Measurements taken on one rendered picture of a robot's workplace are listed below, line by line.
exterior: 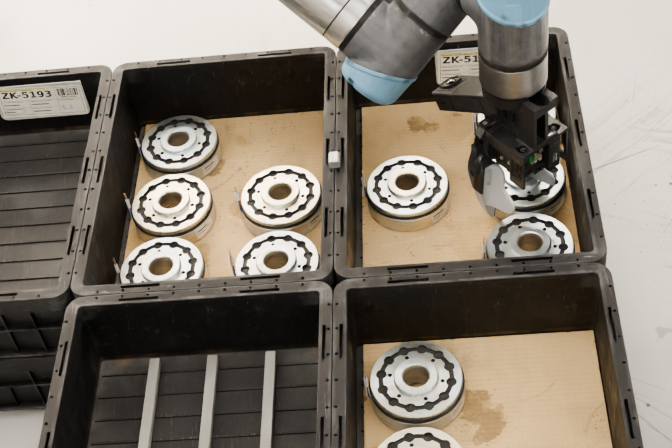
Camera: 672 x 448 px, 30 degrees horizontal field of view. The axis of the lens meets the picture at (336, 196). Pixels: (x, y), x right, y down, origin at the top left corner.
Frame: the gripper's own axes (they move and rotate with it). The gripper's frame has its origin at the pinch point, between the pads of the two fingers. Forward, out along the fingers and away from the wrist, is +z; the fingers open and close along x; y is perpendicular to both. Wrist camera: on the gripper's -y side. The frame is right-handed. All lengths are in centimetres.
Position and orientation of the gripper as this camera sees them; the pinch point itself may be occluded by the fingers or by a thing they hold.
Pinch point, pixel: (503, 193)
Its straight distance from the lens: 155.7
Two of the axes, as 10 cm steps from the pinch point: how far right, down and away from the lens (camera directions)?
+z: 1.1, 6.8, 7.2
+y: 6.2, 5.2, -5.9
